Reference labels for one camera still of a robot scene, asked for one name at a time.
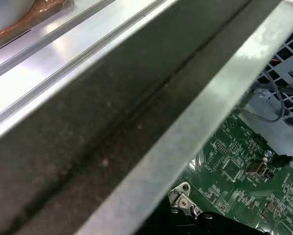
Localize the internal USB port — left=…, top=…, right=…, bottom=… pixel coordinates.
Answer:
left=245, top=158, right=268, bottom=178

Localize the CPU socket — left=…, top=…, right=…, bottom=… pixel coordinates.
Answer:
left=168, top=181, right=202, bottom=220

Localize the green motherboard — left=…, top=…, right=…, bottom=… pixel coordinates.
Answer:
left=146, top=111, right=293, bottom=235

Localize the black PC case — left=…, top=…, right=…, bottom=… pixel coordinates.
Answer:
left=0, top=0, right=293, bottom=235

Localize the silver drive cage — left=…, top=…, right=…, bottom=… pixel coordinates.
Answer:
left=234, top=14, right=293, bottom=138

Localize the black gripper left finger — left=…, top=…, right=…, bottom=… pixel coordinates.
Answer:
left=143, top=210, right=186, bottom=235

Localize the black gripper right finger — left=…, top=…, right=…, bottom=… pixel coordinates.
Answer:
left=182, top=211, right=262, bottom=235

